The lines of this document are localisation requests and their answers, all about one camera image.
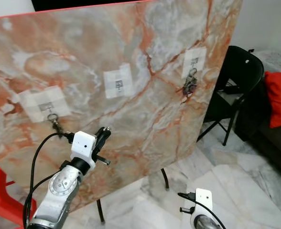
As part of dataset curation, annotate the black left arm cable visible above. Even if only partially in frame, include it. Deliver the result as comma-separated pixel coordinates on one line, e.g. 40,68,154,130
22,132,75,229

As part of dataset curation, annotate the dark sofa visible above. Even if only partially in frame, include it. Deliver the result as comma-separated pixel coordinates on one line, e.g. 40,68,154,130
234,86,281,165

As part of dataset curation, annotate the black folding chair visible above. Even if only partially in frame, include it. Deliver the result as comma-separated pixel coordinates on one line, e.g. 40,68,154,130
197,45,265,146

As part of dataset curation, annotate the adhesive hook on white tape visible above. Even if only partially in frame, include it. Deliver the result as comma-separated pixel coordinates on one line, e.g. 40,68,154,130
104,64,134,99
181,46,207,79
19,86,70,122

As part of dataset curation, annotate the marble pattern folding table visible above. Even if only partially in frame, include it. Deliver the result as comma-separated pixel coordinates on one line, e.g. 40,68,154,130
0,0,244,225

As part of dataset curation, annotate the red plastic stool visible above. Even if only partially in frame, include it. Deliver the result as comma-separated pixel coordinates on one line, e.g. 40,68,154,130
0,158,37,229

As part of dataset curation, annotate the large bunch of keys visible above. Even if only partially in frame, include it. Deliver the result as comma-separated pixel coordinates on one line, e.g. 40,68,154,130
182,68,198,100

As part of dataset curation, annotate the small dark key with ring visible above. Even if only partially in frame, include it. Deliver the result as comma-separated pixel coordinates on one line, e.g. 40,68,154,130
47,113,66,136

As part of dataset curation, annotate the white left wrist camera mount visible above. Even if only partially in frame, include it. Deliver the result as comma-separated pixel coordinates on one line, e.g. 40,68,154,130
70,132,96,170

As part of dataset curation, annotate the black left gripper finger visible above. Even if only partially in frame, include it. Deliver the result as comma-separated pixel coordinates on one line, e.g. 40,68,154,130
96,126,111,151

